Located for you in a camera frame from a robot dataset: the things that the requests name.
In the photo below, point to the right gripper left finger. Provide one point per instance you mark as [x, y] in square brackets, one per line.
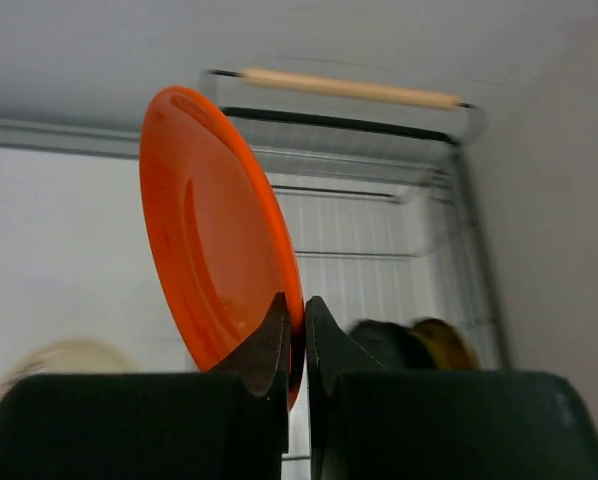
[228, 423]

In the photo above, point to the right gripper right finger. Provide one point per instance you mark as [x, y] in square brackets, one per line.
[370, 422]

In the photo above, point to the yellow patterned plate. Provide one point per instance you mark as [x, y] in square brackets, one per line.
[445, 345]

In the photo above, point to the cream plate black blotch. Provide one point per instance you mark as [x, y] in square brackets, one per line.
[73, 356]

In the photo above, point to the orange plate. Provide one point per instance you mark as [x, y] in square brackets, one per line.
[219, 241]

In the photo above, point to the black wire dish rack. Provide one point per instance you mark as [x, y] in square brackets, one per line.
[384, 222]

